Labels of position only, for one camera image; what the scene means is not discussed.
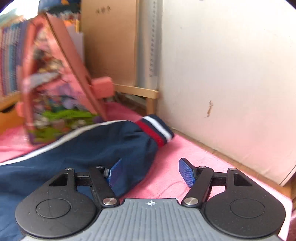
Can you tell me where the wooden drawer organizer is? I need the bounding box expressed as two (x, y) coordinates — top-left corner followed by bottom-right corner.
(0, 93), (26, 135)

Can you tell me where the brown cardboard box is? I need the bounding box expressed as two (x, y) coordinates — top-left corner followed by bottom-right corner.
(81, 0), (140, 87)

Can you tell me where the light wooden frame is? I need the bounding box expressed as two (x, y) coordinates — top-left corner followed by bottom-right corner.
(113, 83), (160, 116)

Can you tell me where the large white board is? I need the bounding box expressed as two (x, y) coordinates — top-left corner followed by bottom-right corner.
(157, 0), (296, 187)

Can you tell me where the white measuring strip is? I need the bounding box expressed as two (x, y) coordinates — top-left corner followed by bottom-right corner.
(148, 0), (163, 79)

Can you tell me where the pink house-shaped box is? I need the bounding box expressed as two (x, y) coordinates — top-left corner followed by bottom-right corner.
(15, 13), (115, 145)

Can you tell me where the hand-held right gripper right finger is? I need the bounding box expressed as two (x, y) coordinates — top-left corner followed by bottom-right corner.
(179, 158), (253, 208)

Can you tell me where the navy and white jacket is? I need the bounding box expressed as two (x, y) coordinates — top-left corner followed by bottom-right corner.
(0, 115), (175, 241)

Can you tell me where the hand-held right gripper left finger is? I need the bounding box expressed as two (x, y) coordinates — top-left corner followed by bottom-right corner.
(49, 158), (122, 207)

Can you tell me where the row of books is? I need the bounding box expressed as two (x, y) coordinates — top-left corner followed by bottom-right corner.
(0, 20), (30, 98)

